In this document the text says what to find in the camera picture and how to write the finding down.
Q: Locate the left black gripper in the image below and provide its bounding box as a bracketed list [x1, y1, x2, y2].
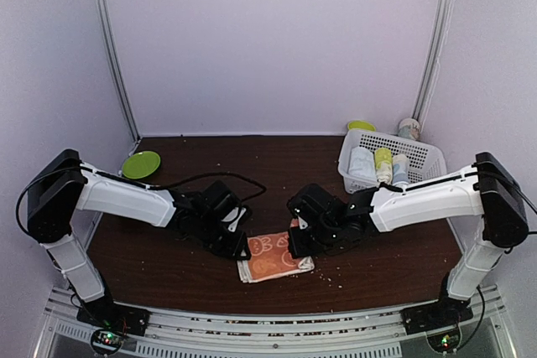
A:
[196, 215, 252, 262]

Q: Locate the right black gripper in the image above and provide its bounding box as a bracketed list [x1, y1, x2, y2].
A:
[287, 222, 341, 261]

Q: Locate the orange patterned towel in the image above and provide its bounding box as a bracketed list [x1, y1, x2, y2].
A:
[237, 231, 315, 283]

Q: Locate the blue polka dot towel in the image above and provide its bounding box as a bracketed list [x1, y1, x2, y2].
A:
[392, 153, 410, 186]

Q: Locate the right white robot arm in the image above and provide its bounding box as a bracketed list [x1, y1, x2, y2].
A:
[287, 152, 530, 326]

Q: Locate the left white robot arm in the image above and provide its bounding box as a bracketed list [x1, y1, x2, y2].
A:
[16, 149, 252, 328]

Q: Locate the white rolled towel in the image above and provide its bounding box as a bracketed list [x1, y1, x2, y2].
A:
[347, 147, 376, 180]

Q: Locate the green rolled towel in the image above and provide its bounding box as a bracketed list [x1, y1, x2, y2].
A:
[374, 148, 393, 184]

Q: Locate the green plate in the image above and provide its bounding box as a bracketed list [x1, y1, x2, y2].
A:
[122, 151, 161, 179]

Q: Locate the small green bowl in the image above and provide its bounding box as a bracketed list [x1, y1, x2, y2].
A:
[347, 120, 377, 132]

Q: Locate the white plastic basket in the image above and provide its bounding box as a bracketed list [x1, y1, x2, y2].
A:
[337, 129, 446, 194]

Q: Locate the patterned paper cup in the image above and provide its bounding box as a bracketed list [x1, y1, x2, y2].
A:
[397, 117, 421, 141]

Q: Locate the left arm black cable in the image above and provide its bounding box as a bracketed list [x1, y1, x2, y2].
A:
[15, 171, 269, 241]

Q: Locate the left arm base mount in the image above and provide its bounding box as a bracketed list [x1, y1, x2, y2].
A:
[71, 293, 150, 357]

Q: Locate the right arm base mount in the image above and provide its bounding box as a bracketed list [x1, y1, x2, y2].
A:
[400, 295, 473, 355]

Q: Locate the front metal rail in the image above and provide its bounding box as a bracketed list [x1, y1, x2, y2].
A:
[29, 296, 522, 357]

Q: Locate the right aluminium frame post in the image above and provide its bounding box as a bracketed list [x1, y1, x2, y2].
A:
[412, 0, 453, 127]

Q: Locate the aluminium frame post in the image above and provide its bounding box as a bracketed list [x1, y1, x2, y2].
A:
[95, 0, 141, 143]
[412, 0, 453, 127]

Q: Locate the left aluminium frame post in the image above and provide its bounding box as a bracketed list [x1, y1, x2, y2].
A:
[95, 0, 141, 143]

